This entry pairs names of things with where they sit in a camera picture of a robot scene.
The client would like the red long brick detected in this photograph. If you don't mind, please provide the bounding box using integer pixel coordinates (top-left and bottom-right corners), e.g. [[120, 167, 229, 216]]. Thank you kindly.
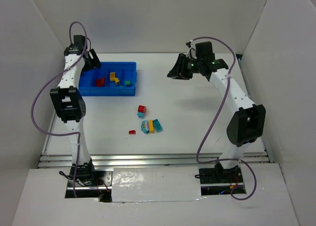
[[95, 77, 106, 87]]

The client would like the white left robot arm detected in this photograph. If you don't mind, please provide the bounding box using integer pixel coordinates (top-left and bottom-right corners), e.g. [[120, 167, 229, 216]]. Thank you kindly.
[[50, 43, 96, 186]]

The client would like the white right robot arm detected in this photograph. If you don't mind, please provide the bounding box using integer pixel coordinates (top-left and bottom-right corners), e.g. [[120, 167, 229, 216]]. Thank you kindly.
[[167, 53, 266, 183]]

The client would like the blue divided plastic bin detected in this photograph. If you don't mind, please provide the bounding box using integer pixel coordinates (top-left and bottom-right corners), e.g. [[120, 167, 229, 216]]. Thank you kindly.
[[79, 62, 137, 96]]

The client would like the cyan studded brick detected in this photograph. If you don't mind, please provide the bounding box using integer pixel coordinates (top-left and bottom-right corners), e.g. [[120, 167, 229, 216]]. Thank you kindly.
[[153, 119, 163, 132]]

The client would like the yellow long brick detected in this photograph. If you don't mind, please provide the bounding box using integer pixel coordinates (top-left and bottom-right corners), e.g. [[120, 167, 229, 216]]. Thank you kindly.
[[148, 119, 155, 133]]

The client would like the printed cyan round tile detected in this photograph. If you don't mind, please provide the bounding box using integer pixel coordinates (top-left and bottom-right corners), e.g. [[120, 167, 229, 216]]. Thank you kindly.
[[141, 120, 150, 134]]

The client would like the silver foil tape sheet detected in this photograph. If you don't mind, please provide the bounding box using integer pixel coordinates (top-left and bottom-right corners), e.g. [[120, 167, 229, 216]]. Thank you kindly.
[[112, 166, 202, 203]]

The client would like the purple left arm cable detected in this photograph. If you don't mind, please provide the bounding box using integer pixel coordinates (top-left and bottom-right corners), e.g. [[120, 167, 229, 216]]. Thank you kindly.
[[30, 21, 88, 198]]

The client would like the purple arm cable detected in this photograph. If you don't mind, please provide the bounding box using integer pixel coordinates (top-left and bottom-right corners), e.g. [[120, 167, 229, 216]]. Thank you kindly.
[[30, 21, 88, 198], [188, 37, 257, 201]]

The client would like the aluminium rail frame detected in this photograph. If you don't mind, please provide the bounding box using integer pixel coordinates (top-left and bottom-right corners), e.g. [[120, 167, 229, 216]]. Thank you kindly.
[[37, 153, 270, 168]]

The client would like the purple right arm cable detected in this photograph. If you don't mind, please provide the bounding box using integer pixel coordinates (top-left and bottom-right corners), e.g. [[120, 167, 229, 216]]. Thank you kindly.
[[188, 37, 257, 201]]

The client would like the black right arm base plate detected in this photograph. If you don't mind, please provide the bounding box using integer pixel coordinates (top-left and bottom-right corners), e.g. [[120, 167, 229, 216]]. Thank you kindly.
[[195, 164, 243, 185]]

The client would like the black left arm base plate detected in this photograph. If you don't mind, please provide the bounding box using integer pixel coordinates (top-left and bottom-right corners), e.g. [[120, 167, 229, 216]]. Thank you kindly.
[[65, 171, 113, 203]]

